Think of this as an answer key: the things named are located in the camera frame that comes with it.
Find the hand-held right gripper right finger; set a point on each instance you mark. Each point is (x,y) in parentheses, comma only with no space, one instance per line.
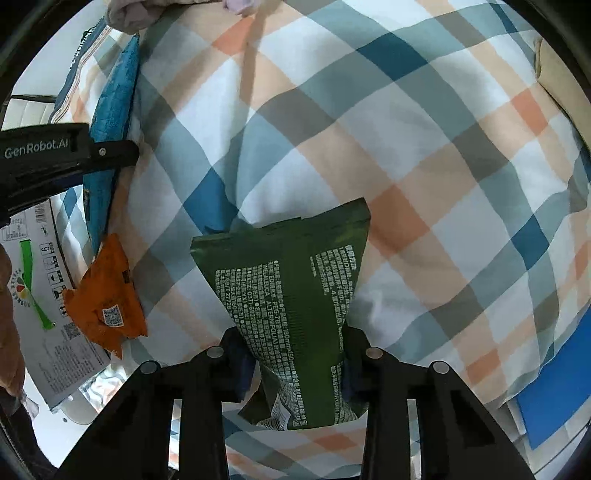
(352,369)

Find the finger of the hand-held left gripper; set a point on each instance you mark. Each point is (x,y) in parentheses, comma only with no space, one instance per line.
(115,153)

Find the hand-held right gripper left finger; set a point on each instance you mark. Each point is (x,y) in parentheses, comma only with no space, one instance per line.
(241,369)

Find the blue snack packet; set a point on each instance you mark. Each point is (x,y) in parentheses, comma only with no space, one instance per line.
(111,129)

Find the green wet wipes packet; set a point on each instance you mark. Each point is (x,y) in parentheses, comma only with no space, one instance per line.
(295,300)

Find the person's left hand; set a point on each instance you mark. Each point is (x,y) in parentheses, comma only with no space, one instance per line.
(10,332)

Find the pink cloth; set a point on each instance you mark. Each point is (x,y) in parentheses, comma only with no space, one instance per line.
(134,14)

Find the white printed cardboard box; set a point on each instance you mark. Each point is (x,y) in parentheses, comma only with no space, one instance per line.
(46,304)

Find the orange snack packet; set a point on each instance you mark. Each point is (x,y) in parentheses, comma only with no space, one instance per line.
(107,300)

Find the plaid checked bedsheet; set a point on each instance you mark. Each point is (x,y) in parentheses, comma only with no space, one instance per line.
(351,175)

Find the blue sheet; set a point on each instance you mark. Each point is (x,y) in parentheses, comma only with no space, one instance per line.
(558,383)

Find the beige cushion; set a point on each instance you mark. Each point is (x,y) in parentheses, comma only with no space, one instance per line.
(561,78)

